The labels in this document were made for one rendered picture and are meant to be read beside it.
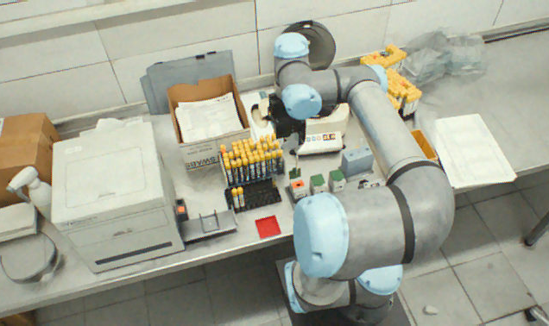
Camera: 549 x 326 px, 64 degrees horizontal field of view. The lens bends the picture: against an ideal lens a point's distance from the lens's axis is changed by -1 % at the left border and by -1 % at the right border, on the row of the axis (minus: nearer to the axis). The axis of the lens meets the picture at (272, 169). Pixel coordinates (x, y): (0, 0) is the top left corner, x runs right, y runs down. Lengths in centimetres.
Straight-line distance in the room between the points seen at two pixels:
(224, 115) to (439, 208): 110
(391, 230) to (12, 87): 140
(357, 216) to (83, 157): 87
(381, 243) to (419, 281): 175
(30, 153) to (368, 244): 118
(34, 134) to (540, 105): 181
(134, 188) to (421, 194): 75
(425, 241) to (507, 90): 140
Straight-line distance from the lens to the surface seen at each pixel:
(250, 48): 168
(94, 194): 119
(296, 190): 138
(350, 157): 143
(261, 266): 229
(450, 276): 241
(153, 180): 117
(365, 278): 100
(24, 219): 160
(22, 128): 164
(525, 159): 174
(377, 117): 81
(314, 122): 150
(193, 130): 158
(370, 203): 61
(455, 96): 187
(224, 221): 137
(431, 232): 63
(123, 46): 160
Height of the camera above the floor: 208
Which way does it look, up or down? 53 degrees down
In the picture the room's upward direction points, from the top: 3 degrees counter-clockwise
